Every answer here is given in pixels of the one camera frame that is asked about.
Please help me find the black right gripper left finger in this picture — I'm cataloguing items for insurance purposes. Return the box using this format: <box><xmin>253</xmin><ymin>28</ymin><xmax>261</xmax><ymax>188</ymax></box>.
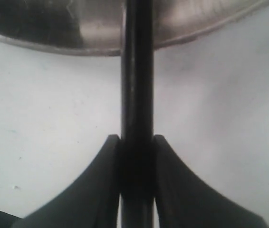
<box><xmin>13</xmin><ymin>135</ymin><xmax>120</xmax><ymax>228</ymax></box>

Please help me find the knife with grey handle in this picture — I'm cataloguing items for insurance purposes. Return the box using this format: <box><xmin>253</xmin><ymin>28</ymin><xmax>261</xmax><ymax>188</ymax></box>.
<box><xmin>120</xmin><ymin>0</ymin><xmax>154</xmax><ymax>228</ymax></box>

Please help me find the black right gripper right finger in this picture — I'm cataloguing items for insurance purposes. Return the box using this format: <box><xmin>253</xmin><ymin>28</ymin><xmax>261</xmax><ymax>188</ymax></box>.
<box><xmin>154</xmin><ymin>135</ymin><xmax>268</xmax><ymax>228</ymax></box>

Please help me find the round steel plate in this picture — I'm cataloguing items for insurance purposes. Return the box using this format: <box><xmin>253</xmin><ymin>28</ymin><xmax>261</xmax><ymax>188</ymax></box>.
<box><xmin>0</xmin><ymin>0</ymin><xmax>269</xmax><ymax>56</ymax></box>

